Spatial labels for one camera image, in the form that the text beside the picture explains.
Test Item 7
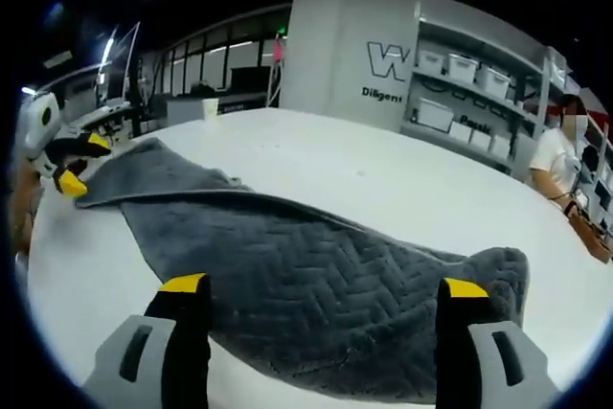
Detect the grey quilted towel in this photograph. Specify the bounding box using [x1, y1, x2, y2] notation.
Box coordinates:
[75, 136, 531, 405]

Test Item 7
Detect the reception counter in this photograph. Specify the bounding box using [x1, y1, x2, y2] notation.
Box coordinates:
[165, 91, 269, 125]

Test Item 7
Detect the dark screen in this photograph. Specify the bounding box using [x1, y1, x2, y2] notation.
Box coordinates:
[229, 66, 270, 92]

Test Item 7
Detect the white stand with pink top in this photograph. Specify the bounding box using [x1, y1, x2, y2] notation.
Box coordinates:
[265, 30, 288, 108]

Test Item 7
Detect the grey metal shelf rack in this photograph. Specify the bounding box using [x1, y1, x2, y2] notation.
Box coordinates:
[569, 87, 613, 233]
[400, 1, 571, 175]

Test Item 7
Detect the group of white storage boxes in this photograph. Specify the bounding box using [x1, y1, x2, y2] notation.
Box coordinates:
[410, 48, 516, 161]

